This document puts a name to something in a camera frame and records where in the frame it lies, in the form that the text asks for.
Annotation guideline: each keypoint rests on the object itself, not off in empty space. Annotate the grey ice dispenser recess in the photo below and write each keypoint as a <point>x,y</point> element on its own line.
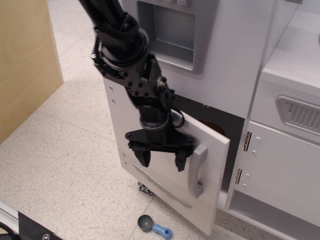
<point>179,31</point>

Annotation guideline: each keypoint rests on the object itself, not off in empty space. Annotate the upper oven door hinge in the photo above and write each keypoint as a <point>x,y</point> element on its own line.
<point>247,141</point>

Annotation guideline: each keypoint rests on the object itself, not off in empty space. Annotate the aluminium extrusion foot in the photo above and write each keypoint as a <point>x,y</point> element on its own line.
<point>144,189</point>

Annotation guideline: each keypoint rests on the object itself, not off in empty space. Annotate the orange transparent toy pot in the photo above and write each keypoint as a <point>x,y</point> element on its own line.
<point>213,126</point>

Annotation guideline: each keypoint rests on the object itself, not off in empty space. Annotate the grey blue toy scoop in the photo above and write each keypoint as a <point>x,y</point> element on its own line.
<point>146,223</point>

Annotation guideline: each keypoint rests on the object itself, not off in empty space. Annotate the aluminium rail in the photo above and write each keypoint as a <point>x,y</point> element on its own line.
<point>9,216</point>

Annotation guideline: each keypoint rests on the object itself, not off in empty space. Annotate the white toy kitchen fridge cabinet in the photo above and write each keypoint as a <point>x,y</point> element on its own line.
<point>223,92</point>

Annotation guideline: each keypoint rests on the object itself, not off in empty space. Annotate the lower oven door hinge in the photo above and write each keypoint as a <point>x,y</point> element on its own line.
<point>238,176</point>

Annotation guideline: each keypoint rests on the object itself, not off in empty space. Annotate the grey vent panel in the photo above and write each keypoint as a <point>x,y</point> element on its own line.
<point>299,114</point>

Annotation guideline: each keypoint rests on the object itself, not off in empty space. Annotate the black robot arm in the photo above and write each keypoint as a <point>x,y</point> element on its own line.
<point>122,54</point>

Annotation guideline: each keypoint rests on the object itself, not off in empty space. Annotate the oven door hinge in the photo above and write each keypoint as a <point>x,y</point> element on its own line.
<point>247,141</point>
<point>238,176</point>

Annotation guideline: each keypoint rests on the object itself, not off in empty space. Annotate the wooden panel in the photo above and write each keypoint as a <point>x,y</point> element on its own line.
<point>30,71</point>

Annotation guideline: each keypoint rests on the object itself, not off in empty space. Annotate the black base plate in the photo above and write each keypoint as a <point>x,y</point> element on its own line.
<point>28,230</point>

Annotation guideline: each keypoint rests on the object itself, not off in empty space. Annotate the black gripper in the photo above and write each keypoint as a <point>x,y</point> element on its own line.
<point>167,139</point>

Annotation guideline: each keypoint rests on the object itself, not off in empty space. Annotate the grey fridge door handle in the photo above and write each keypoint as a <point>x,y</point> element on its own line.
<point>198,156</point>

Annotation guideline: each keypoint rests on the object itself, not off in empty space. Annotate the white oven cabinet door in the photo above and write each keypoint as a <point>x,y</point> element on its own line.
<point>281,171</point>

